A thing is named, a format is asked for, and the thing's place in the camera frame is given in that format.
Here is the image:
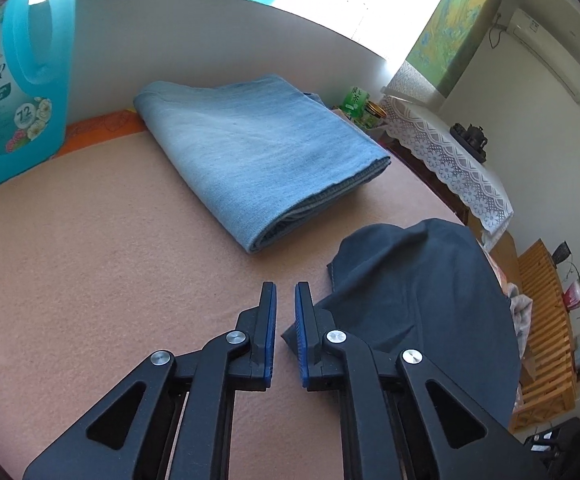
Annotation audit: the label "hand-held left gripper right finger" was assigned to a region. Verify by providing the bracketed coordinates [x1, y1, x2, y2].
[294, 281, 536, 480]

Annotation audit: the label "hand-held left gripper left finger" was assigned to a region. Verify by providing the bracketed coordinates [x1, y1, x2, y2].
[22, 281, 277, 480]

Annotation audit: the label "black pants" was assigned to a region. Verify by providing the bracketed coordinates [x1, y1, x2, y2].
[281, 217, 523, 433]

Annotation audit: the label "folded blue jeans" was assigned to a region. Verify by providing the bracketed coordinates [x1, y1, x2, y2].
[133, 75, 392, 255]

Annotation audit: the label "pink fleece blanket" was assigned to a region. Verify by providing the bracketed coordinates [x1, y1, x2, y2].
[0, 127, 471, 480]

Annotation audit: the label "white lace tablecloth table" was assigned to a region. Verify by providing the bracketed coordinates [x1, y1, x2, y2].
[380, 95, 513, 236]

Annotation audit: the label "grey cloth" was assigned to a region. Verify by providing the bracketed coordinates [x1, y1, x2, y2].
[507, 285, 533, 361]

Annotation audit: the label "green jar with gold lid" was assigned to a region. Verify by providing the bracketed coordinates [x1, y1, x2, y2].
[365, 101, 388, 128]

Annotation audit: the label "green tea box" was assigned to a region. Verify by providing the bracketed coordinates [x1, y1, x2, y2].
[342, 86, 371, 121]

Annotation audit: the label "wooden bench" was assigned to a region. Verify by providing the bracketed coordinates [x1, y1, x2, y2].
[512, 240, 580, 431]

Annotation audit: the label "dark teapot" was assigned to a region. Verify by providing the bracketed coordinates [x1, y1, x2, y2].
[450, 122, 488, 153]

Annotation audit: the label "window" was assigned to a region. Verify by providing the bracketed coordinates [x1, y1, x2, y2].
[250, 0, 466, 68]

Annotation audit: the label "green and yellow painting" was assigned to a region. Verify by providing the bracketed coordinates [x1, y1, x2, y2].
[405, 0, 508, 98]

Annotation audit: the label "white air conditioner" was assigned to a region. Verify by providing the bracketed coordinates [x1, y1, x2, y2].
[497, 7, 580, 106]

